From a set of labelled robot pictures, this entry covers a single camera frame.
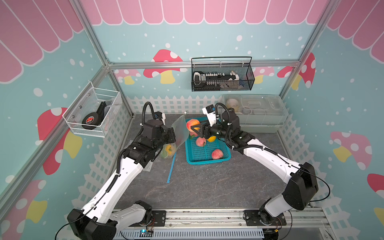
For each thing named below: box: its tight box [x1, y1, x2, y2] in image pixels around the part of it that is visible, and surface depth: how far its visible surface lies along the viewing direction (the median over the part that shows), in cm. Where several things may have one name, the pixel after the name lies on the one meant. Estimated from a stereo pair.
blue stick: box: [167, 151, 177, 183], surface depth 93 cm
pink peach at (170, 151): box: [165, 147, 177, 157], surface depth 91 cm
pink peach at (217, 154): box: [212, 149, 224, 160], surface depth 93 cm
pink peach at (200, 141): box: [196, 137, 207, 147], surface depth 99 cm
